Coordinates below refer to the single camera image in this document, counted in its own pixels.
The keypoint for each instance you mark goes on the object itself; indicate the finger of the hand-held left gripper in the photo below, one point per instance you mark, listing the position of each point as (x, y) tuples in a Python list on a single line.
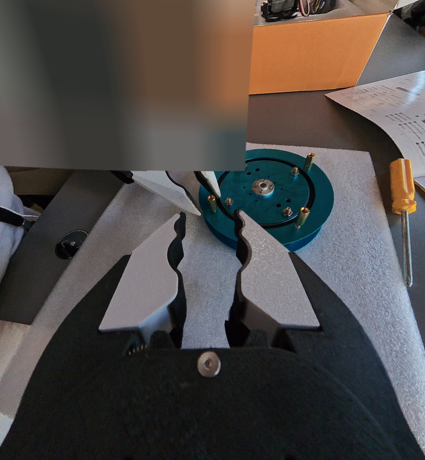
[(162, 187), (210, 179)]

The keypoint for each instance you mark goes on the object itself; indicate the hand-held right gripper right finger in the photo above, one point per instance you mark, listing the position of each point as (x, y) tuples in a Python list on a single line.
[(277, 287)]

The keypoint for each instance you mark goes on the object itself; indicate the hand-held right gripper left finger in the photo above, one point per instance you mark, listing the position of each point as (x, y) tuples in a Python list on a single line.
[(140, 294)]

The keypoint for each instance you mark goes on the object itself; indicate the brass hex standoff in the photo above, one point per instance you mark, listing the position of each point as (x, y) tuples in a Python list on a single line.
[(212, 203), (310, 162), (303, 218)]

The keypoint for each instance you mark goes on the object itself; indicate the blue round turntable base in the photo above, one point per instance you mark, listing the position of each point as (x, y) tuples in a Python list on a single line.
[(287, 201)]

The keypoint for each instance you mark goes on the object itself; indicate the black round desk grommet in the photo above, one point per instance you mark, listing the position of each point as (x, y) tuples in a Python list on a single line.
[(71, 244)]

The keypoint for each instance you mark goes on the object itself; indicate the dark desk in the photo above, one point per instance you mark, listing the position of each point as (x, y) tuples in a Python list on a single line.
[(305, 118)]

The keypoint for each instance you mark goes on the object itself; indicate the white foam sheet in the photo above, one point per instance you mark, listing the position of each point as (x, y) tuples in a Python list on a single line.
[(359, 287)]

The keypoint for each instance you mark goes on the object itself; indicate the orange cardboard box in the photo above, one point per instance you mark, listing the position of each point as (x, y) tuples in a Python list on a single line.
[(305, 54)]

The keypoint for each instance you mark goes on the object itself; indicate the dark bag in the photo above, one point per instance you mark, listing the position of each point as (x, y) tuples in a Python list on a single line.
[(291, 9)]

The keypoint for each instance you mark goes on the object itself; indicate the open instruction manual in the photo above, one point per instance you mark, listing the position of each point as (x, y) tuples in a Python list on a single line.
[(395, 104)]

